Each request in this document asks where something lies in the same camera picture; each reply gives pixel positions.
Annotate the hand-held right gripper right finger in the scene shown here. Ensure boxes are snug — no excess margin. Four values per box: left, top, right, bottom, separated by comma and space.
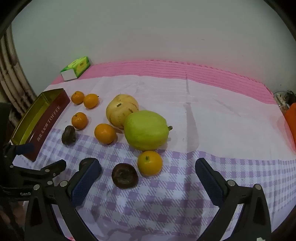
195, 158, 272, 241

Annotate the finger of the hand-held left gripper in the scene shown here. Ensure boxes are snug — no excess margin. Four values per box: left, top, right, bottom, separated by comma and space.
10, 159, 67, 186
3, 142, 35, 160

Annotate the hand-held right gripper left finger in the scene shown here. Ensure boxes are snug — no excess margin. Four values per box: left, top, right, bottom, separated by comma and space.
24, 158, 102, 241

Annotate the gold and dark red tin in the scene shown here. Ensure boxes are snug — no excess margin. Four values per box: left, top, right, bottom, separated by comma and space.
10, 88, 71, 163

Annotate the dark brown round fruit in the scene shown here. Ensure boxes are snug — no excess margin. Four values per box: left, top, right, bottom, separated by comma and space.
111, 163, 139, 189
61, 125, 77, 146

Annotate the small orange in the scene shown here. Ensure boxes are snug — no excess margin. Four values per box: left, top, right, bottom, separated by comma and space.
71, 112, 88, 130
83, 93, 100, 109
71, 91, 85, 105
94, 123, 116, 144
137, 151, 163, 176

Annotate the green apple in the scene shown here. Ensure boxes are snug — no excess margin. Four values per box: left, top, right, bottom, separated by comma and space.
124, 110, 173, 151

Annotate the yellow pear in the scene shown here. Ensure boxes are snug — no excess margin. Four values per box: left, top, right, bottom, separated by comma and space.
106, 94, 139, 129

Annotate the white pipe bundle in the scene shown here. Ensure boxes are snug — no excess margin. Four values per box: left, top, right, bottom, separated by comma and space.
0, 23, 37, 126

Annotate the green tissue box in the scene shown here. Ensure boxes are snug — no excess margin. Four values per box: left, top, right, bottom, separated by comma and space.
60, 56, 91, 81

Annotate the orange plastic object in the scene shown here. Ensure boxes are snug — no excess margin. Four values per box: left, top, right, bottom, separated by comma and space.
284, 103, 296, 149

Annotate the pink ribbed mat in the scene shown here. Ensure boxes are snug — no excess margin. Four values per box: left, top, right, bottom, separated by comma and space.
51, 60, 278, 105

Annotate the clear glass jar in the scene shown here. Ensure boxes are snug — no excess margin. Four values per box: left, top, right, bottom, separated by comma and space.
273, 90, 296, 115

